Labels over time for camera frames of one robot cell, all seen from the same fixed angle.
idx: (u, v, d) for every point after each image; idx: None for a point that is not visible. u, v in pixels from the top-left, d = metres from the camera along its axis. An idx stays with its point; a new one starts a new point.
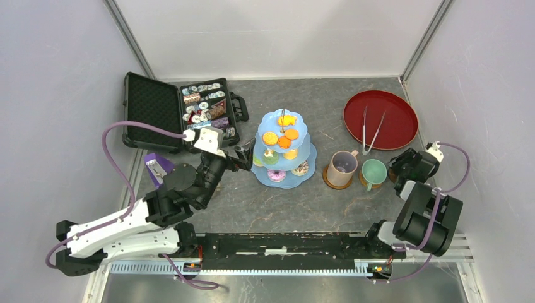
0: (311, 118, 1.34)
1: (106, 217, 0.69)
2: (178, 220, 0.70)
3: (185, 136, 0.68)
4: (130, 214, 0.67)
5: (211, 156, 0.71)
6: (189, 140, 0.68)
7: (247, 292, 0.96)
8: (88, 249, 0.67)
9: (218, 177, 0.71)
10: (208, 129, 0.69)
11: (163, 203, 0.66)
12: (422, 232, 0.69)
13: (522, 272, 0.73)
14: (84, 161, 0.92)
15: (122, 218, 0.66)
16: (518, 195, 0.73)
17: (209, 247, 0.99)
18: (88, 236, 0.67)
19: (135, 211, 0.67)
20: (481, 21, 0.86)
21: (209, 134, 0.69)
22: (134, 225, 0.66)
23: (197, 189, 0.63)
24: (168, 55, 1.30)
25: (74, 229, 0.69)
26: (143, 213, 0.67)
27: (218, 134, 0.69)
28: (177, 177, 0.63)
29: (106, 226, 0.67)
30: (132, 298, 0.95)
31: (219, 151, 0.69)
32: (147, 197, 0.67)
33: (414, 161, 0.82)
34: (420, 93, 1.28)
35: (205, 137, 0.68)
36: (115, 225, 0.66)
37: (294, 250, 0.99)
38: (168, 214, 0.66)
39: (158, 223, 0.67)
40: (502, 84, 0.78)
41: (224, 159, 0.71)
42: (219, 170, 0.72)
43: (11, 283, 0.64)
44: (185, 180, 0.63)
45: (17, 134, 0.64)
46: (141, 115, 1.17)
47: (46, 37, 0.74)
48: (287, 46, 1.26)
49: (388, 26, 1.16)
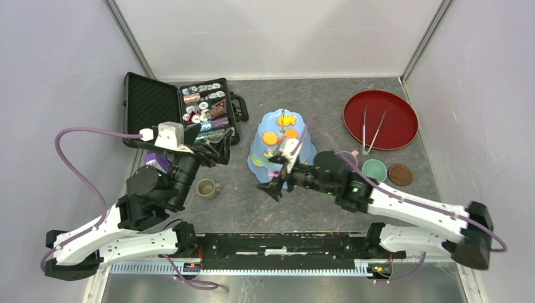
0: (311, 118, 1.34)
1: (84, 225, 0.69)
2: (152, 223, 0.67)
3: (142, 136, 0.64)
4: (105, 221, 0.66)
5: (182, 154, 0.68)
6: (147, 139, 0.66)
7: (247, 292, 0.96)
8: (72, 256, 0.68)
9: (191, 175, 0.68)
10: (164, 125, 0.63)
11: (135, 207, 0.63)
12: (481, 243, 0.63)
13: (521, 272, 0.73)
14: (84, 162, 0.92)
15: (96, 225, 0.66)
16: (518, 195, 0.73)
17: (209, 247, 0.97)
18: (69, 245, 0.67)
19: (109, 218, 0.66)
20: (481, 20, 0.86)
21: (166, 130, 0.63)
22: (108, 231, 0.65)
23: (161, 192, 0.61)
24: (168, 55, 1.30)
25: (60, 238, 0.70)
26: (116, 219, 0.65)
27: (176, 129, 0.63)
28: (139, 182, 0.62)
29: (84, 235, 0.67)
30: (131, 298, 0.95)
31: (181, 147, 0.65)
32: (119, 202, 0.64)
33: (325, 177, 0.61)
34: (420, 93, 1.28)
35: (164, 134, 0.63)
36: (91, 233, 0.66)
37: (294, 250, 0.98)
38: (142, 218, 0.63)
39: (132, 229, 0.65)
40: (502, 84, 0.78)
41: (195, 155, 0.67)
42: (192, 168, 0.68)
43: (11, 284, 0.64)
44: (145, 185, 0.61)
45: (17, 134, 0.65)
46: (141, 115, 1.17)
47: (46, 37, 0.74)
48: (287, 46, 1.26)
49: (388, 26, 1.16)
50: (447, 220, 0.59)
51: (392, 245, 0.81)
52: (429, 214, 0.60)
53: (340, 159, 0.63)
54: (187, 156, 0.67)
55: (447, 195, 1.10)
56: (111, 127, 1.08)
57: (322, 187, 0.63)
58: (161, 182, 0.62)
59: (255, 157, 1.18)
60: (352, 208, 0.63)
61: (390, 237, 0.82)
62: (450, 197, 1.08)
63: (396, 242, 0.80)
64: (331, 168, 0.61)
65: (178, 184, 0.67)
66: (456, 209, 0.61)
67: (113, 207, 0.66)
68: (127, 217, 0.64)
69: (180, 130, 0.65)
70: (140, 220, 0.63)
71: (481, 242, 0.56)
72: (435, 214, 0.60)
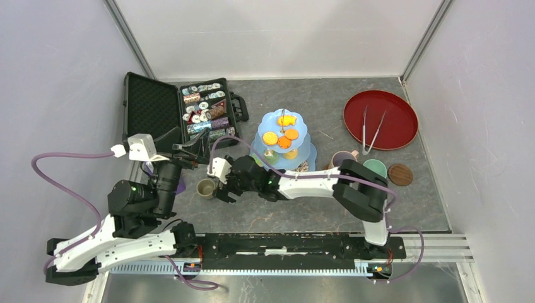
0: (311, 118, 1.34)
1: (82, 233, 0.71)
2: (146, 231, 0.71)
3: (113, 153, 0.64)
4: (101, 230, 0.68)
5: (161, 164, 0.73)
6: (120, 156, 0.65)
7: (247, 292, 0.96)
8: (71, 263, 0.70)
9: (173, 181, 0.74)
10: (133, 139, 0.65)
11: (125, 218, 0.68)
12: (378, 192, 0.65)
13: (520, 272, 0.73)
14: (84, 162, 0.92)
15: (93, 234, 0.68)
16: (518, 195, 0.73)
17: (209, 247, 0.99)
18: (68, 253, 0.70)
19: (105, 226, 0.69)
20: (480, 20, 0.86)
21: (136, 143, 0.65)
22: (105, 240, 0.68)
23: (138, 204, 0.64)
24: (168, 55, 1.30)
25: (60, 245, 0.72)
26: (111, 228, 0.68)
27: (144, 140, 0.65)
28: (115, 197, 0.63)
29: (82, 243, 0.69)
30: (131, 298, 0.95)
31: (154, 156, 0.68)
32: (111, 214, 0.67)
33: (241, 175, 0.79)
34: (420, 93, 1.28)
35: (134, 146, 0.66)
36: (88, 242, 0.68)
37: (294, 250, 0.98)
38: (134, 228, 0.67)
39: (126, 237, 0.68)
40: (501, 84, 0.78)
41: (173, 161, 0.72)
42: (173, 174, 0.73)
43: (11, 284, 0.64)
44: (122, 199, 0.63)
45: (17, 134, 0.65)
46: (141, 115, 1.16)
47: (46, 37, 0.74)
48: (287, 46, 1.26)
49: (388, 26, 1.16)
50: (325, 182, 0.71)
51: (377, 237, 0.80)
52: (313, 182, 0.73)
53: (248, 159, 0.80)
54: (167, 165, 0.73)
55: (447, 195, 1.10)
56: (111, 127, 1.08)
57: (246, 184, 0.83)
58: (135, 196, 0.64)
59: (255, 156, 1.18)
60: (273, 197, 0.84)
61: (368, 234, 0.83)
62: (450, 197, 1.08)
63: (381, 234, 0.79)
64: (241, 168, 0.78)
65: (161, 192, 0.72)
66: (332, 171, 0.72)
67: (108, 217, 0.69)
68: (120, 226, 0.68)
69: (149, 140, 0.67)
70: (132, 230, 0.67)
71: (346, 190, 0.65)
72: (318, 180, 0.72)
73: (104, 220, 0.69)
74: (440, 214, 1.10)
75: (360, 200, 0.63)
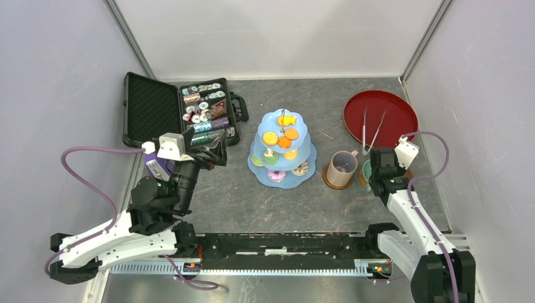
0: (311, 118, 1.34)
1: (93, 229, 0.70)
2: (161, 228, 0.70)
3: (145, 149, 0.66)
4: (116, 225, 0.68)
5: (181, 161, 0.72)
6: (151, 151, 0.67)
7: (247, 292, 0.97)
8: (79, 259, 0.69)
9: (194, 180, 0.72)
10: (166, 138, 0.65)
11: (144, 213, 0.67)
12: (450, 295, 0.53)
13: (522, 272, 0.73)
14: (84, 162, 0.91)
15: (107, 229, 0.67)
16: (518, 194, 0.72)
17: (209, 246, 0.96)
18: (77, 248, 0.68)
19: (120, 222, 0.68)
20: (481, 20, 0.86)
21: (168, 142, 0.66)
22: (118, 235, 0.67)
23: (163, 200, 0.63)
24: (168, 55, 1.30)
25: (66, 241, 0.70)
26: (127, 224, 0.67)
27: (177, 141, 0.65)
28: (139, 190, 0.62)
29: (94, 237, 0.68)
30: (132, 298, 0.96)
31: (183, 156, 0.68)
32: (130, 208, 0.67)
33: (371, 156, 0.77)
34: (420, 93, 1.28)
35: (166, 145, 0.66)
36: (101, 237, 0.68)
37: (294, 250, 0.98)
38: (151, 224, 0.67)
39: (142, 233, 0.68)
40: (502, 83, 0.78)
41: (195, 161, 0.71)
42: (194, 173, 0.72)
43: (11, 284, 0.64)
44: (146, 194, 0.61)
45: (17, 133, 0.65)
46: (141, 115, 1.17)
47: (45, 37, 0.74)
48: (287, 47, 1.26)
49: (389, 26, 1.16)
50: (429, 240, 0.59)
51: (387, 246, 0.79)
52: (419, 226, 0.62)
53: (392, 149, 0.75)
54: (187, 163, 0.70)
55: (447, 195, 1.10)
56: (111, 127, 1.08)
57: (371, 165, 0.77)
58: (160, 191, 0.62)
59: (255, 157, 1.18)
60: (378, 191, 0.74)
61: (388, 236, 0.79)
62: (450, 196, 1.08)
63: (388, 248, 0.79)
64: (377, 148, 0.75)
65: (182, 190, 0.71)
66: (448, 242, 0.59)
67: (123, 213, 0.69)
68: (138, 222, 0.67)
69: (182, 140, 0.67)
70: (149, 225, 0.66)
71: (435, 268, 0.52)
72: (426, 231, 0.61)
73: (118, 216, 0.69)
74: (440, 214, 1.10)
75: (437, 293, 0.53)
